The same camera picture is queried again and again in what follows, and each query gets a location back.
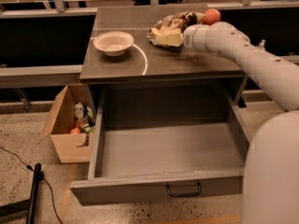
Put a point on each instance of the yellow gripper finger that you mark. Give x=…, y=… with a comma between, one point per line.
x=172, y=38

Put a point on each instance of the brown chip bag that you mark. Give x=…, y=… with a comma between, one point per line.
x=180, y=21

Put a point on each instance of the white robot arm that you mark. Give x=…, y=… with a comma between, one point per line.
x=271, y=176

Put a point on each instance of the grey cabinet with dark top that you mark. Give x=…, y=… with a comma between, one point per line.
x=157, y=83

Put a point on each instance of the open grey top drawer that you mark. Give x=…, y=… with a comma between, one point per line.
x=133, y=159

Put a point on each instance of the red apple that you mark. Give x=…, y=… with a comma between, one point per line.
x=211, y=16

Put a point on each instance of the white paper bowl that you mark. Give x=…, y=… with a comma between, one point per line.
x=113, y=43

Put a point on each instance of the clear plastic bottle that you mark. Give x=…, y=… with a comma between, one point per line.
x=261, y=45

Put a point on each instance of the white packet in box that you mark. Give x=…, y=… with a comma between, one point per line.
x=79, y=111

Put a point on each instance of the small red fruit in box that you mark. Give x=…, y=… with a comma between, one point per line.
x=75, y=130

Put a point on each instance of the open cardboard box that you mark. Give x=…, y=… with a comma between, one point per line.
x=70, y=147

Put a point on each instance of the black stand leg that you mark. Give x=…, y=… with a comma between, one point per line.
x=28, y=205

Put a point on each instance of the black drawer handle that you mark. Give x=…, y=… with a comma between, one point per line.
x=184, y=191

